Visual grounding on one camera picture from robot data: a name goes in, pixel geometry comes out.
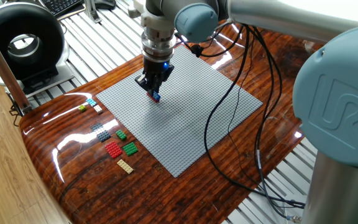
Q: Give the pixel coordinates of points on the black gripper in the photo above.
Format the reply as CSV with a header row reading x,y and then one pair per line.
x,y
155,71

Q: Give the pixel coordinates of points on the blue long Lego brick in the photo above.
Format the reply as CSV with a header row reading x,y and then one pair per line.
x,y
156,96

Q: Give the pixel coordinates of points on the red long Lego brick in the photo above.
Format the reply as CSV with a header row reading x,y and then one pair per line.
x,y
151,98

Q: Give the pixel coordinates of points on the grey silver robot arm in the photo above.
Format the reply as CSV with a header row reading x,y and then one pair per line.
x,y
337,99

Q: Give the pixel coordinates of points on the grey Lego baseplate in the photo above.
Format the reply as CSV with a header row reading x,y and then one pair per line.
x,y
179,124

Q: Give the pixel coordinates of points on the white small Lego brick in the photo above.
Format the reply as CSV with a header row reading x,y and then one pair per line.
x,y
98,109

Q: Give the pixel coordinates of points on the light blue small Lego brick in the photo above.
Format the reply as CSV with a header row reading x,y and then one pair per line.
x,y
91,102

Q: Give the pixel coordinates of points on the green square Lego plate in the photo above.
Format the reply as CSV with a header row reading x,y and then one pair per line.
x,y
130,148

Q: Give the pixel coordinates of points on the dark grey Lego plate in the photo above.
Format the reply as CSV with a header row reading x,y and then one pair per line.
x,y
101,132

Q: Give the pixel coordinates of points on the lime green small Lego brick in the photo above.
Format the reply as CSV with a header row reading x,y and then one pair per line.
x,y
82,108

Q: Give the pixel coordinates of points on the red Lego plate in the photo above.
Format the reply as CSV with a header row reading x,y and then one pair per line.
x,y
113,149

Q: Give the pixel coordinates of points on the tan Lego plate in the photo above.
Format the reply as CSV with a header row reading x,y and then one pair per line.
x,y
125,166

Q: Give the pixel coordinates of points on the black computer mouse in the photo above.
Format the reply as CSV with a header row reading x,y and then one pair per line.
x,y
104,4

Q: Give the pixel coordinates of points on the black keyboard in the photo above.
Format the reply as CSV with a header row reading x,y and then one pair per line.
x,y
61,6

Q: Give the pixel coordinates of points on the glossy wood-grain table mat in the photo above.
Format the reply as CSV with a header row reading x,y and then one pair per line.
x,y
166,199

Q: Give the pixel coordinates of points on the brown wooden pole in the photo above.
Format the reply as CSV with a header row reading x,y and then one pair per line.
x,y
2,68

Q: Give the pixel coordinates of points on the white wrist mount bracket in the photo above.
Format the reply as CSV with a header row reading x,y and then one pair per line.
x,y
154,20

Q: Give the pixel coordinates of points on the aluminium bracket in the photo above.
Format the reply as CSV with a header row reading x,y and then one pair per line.
x,y
92,12

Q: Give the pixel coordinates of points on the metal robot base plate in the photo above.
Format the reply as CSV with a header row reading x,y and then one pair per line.
x,y
292,214

